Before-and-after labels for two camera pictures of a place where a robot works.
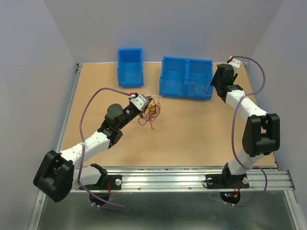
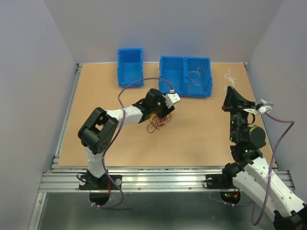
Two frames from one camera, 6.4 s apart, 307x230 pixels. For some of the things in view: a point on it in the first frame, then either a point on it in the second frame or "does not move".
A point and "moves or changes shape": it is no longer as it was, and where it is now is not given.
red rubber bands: [151, 112] moves or changes shape
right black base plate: [218, 181] does not move
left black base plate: [115, 182] does not move
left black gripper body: [130, 114] to [160, 109]
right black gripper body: [214, 82] to [238, 120]
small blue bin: [130, 67] does not move
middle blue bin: [174, 80] does not move
